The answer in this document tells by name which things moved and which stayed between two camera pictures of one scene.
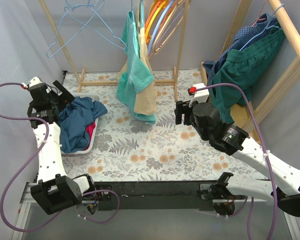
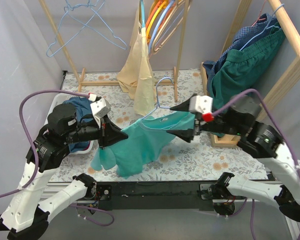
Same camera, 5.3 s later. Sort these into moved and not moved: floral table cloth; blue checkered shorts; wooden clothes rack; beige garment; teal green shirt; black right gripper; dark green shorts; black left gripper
Moved: teal green shirt; black right gripper; black left gripper
Not moved: beige garment; dark green shorts; blue checkered shorts; wooden clothes rack; floral table cloth
